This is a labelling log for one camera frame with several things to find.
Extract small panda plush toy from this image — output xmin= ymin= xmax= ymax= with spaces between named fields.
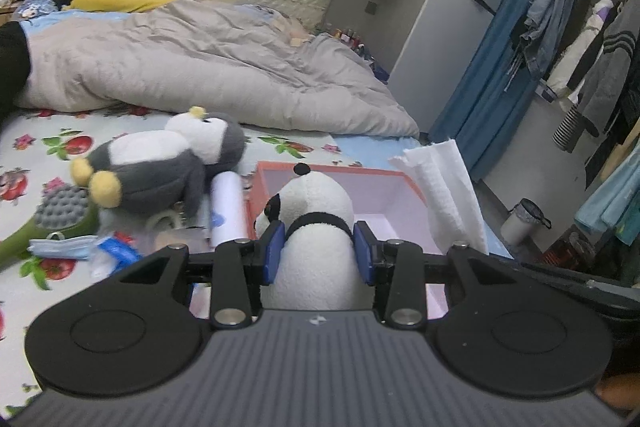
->
xmin=254 ymin=162 xmax=373 ymax=311

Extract white tissue paper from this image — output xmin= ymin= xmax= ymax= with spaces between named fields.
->
xmin=388 ymin=139 xmax=489 ymax=255

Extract person's right hand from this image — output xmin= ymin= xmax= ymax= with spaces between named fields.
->
xmin=596 ymin=374 xmax=640 ymax=411

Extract white cylindrical roll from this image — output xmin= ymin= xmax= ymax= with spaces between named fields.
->
xmin=209 ymin=171 xmax=247 ymax=248

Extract clear tape roll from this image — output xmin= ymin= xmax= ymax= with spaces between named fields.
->
xmin=144 ymin=209 xmax=183 ymax=234

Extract blue white plastic bag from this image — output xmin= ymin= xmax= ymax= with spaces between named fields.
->
xmin=89 ymin=235 xmax=142 ymax=281

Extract white trash bin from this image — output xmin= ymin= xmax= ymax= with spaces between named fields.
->
xmin=500 ymin=198 xmax=552 ymax=246

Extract grey penguin plush toy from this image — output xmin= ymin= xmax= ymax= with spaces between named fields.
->
xmin=70 ymin=106 xmax=246 ymax=219

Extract blue face mask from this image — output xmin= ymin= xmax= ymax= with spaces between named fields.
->
xmin=27 ymin=233 xmax=99 ymax=261

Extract grey quilt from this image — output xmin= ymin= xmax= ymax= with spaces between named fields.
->
xmin=16 ymin=0 xmax=419 ymax=138

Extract blue curtain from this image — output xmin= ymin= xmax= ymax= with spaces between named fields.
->
xmin=428 ymin=0 xmax=575 ymax=181

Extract hanging clothes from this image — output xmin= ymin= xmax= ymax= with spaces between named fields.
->
xmin=487 ymin=0 xmax=639 ymax=251

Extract black garment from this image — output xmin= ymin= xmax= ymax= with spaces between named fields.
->
xmin=1 ymin=0 xmax=72 ymax=122

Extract green handled massage brush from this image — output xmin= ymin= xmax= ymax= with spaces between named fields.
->
xmin=1 ymin=184 xmax=99 ymax=265

